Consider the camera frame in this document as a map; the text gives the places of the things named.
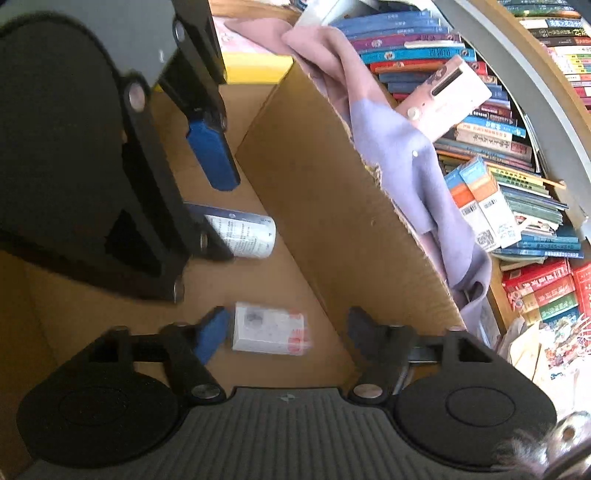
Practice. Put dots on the yellow cardboard box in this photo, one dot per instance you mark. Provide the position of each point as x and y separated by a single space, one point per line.
300 184

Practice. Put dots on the white cylindrical bottle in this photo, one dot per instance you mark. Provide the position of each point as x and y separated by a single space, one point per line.
244 235

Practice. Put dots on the small white red-print box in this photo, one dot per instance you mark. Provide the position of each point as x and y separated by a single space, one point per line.
263 327

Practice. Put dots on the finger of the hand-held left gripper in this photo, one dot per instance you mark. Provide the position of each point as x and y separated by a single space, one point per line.
214 152
157 184

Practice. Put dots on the colourful cartoon card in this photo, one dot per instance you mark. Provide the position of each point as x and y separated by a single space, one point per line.
568 341

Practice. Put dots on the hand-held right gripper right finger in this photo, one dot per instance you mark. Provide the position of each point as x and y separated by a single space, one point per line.
362 330

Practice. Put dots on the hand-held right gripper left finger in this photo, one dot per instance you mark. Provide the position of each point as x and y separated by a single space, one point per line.
210 334

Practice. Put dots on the brown paper envelope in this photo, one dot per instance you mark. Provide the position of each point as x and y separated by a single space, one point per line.
521 350

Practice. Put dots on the pink purple cloth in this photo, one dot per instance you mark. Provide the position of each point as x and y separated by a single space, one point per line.
392 152

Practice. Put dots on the grey metal frame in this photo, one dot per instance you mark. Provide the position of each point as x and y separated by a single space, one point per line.
531 92

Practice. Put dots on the row of colourful books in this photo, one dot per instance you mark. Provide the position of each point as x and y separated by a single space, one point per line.
406 50

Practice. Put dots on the shelf row of books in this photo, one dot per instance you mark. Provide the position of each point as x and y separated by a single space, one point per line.
563 41

